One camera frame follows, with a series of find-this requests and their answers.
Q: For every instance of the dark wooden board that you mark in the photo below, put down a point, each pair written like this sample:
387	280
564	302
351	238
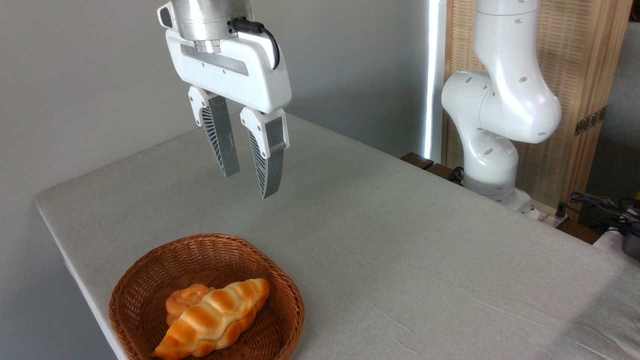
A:
425	164

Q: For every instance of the long braided bread loaf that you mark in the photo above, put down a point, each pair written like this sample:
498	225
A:
215	320

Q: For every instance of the round orange bread bun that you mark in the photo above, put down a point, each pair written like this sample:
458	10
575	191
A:
185	299

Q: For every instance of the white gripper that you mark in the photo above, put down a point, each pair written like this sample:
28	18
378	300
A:
255	75

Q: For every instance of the white power strip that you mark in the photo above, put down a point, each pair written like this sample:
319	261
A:
547	216

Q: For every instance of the brown woven wicker basket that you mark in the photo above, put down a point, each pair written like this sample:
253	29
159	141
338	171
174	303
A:
150	280

